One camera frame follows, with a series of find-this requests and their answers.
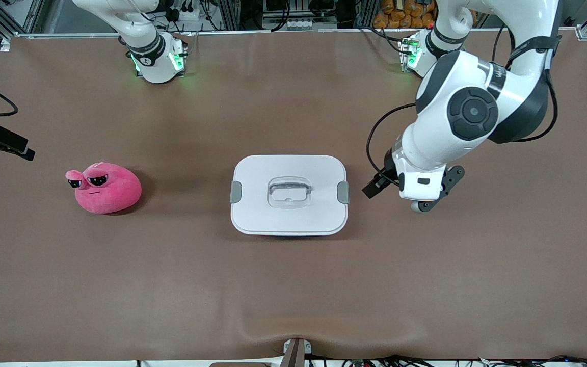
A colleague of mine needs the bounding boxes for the white box lid grey latches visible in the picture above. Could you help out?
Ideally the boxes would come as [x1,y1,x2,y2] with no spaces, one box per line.
[230,154,350,236]

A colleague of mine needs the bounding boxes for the pink plush toy with eyes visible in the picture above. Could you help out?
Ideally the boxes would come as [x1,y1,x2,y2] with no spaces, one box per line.
[65,162,142,215]

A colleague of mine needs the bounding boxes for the brown table mat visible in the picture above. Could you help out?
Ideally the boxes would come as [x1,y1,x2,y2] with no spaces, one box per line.
[0,28,587,363]

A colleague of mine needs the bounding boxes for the orange bread pile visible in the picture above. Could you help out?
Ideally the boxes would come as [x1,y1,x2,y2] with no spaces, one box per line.
[373,0,436,29]

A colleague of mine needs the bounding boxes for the white power strip with plugs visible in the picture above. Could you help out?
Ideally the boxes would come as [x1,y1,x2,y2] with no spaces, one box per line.
[164,0,203,22]

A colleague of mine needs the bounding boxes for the metal table edge bracket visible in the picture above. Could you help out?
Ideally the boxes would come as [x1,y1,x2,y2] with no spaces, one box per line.
[282,337,312,367]

